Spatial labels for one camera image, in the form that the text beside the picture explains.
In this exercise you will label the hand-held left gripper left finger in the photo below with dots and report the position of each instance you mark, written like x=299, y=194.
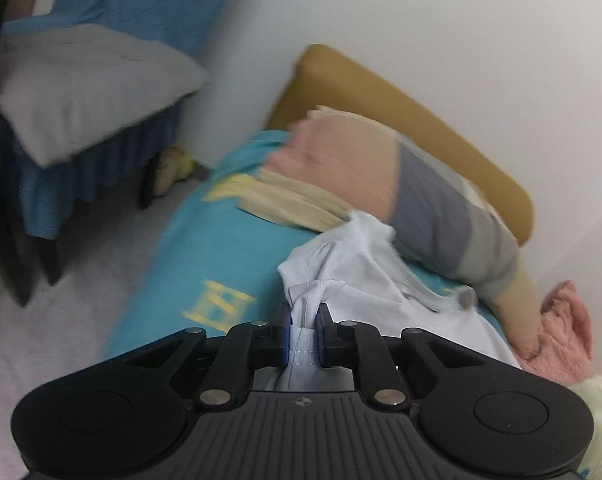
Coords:
x=284, y=341

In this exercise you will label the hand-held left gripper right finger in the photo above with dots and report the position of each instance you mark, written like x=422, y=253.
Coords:
x=322, y=343

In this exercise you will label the white shirt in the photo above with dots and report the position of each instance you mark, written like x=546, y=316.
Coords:
x=361, y=270

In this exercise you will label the teal bed sheet yellow print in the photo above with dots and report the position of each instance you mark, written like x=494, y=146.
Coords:
x=206, y=260

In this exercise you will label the patchwork pink grey pillow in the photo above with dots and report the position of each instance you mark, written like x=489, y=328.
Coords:
x=431, y=210

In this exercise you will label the dark wooden chair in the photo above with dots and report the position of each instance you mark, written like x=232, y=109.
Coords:
x=147, y=185

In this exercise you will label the yellow plush toy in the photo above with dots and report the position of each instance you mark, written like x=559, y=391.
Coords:
x=173, y=165

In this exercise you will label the pink fluffy blanket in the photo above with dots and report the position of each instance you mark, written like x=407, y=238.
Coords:
x=566, y=330

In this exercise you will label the ochre headboard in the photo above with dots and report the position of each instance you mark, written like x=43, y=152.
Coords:
x=381, y=95

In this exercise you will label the chair with blue cover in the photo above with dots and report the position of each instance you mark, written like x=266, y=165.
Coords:
x=146, y=0

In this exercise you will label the black chair frame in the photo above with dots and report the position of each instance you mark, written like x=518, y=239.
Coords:
x=6, y=240

